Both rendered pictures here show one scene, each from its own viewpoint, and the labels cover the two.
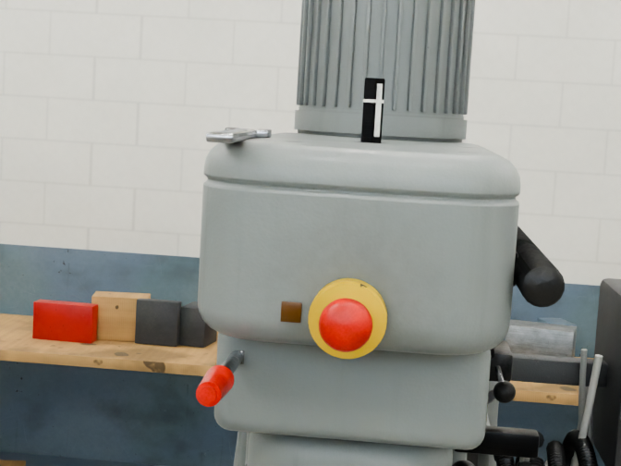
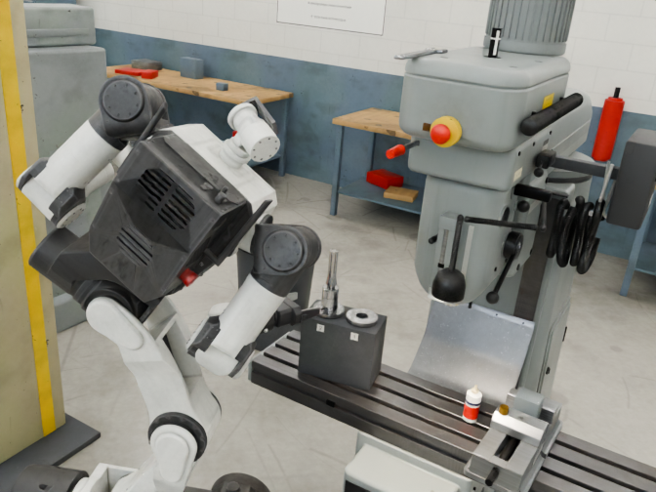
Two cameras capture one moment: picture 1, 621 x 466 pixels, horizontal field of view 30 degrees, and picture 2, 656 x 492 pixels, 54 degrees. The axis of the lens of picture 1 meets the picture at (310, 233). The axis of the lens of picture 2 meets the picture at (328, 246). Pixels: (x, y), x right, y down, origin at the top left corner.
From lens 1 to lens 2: 0.53 m
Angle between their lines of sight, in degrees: 29
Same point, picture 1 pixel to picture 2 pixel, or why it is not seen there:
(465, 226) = (495, 100)
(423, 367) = (487, 155)
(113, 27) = not seen: outside the picture
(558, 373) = (595, 170)
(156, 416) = not seen: hidden behind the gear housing
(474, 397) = (507, 170)
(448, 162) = (493, 72)
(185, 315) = not seen: hidden behind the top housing
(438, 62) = (548, 17)
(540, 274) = (528, 122)
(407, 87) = (530, 28)
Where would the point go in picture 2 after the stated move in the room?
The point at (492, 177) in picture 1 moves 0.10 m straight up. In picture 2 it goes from (511, 79) to (520, 23)
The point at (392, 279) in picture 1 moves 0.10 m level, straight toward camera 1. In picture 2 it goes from (465, 118) to (447, 126)
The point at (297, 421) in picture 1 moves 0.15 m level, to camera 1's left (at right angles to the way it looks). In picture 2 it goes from (436, 171) to (374, 158)
